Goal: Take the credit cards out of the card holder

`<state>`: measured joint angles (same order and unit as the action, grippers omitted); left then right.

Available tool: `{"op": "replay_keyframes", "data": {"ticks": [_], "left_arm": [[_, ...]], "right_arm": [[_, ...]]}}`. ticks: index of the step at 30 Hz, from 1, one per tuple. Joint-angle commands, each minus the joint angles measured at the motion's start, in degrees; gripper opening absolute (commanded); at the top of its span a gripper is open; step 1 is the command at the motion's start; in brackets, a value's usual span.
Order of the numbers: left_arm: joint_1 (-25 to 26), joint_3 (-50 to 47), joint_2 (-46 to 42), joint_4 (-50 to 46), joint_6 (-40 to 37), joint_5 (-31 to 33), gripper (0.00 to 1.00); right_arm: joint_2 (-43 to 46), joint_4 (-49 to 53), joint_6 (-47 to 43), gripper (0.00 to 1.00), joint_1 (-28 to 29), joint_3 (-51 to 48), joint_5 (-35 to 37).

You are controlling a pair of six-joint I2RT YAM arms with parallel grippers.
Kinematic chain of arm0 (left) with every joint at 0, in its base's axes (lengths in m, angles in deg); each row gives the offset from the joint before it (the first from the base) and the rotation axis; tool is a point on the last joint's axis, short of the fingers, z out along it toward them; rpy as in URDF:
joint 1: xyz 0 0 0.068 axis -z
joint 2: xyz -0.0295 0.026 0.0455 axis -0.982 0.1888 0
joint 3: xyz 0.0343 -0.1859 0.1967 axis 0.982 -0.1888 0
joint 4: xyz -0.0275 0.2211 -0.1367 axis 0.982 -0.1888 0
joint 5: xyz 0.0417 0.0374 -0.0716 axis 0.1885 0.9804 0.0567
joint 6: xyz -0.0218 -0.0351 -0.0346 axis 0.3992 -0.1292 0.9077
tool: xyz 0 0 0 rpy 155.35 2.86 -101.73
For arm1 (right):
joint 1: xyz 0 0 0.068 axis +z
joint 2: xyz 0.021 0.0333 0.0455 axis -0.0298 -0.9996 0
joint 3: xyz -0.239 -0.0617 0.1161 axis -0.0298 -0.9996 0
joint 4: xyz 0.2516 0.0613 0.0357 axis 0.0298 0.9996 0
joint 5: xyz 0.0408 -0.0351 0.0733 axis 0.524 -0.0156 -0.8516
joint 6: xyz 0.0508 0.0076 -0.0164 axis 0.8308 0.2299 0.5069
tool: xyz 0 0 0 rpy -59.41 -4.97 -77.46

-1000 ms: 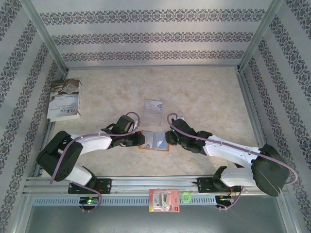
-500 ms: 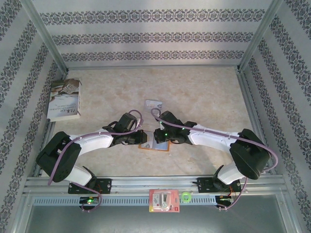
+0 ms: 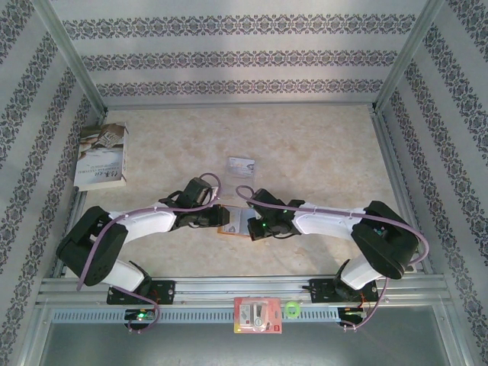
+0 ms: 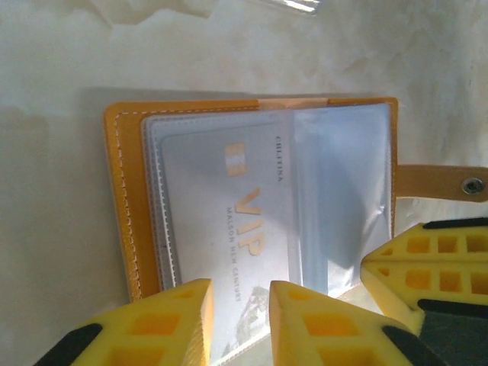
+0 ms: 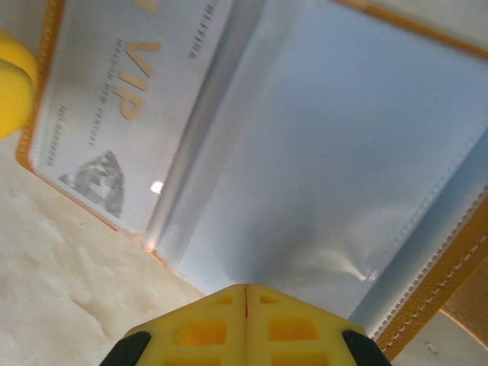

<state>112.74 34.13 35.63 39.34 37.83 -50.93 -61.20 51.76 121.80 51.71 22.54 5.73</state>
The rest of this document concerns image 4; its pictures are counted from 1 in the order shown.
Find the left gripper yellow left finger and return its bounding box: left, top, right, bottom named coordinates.
left=34, top=278, right=215, bottom=366

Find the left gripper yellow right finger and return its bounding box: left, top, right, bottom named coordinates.
left=268, top=279, right=445, bottom=366

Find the white VIP card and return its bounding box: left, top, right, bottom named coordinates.
left=159, top=129, right=306, bottom=363

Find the orange leather card holder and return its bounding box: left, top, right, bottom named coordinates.
left=102, top=97, right=488, bottom=306

